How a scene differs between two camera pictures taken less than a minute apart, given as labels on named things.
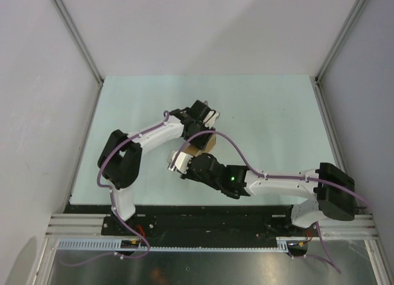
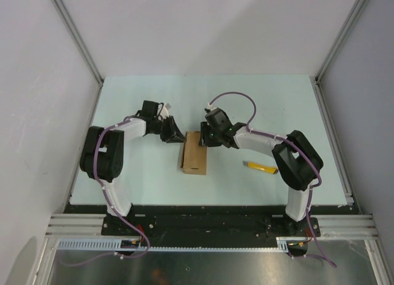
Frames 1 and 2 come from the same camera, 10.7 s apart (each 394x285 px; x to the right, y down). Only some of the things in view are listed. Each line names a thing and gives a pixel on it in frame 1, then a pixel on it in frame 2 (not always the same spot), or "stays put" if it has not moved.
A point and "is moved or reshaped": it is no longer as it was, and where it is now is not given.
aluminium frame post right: [359, 7] stays put
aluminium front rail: [90, 224] stays put
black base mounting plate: [226, 222] stays put
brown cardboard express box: [195, 152] is moved or reshaped
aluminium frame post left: [77, 34] stays put
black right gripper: [188, 175] -> [205, 142]
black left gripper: [202, 143] -> [172, 125]
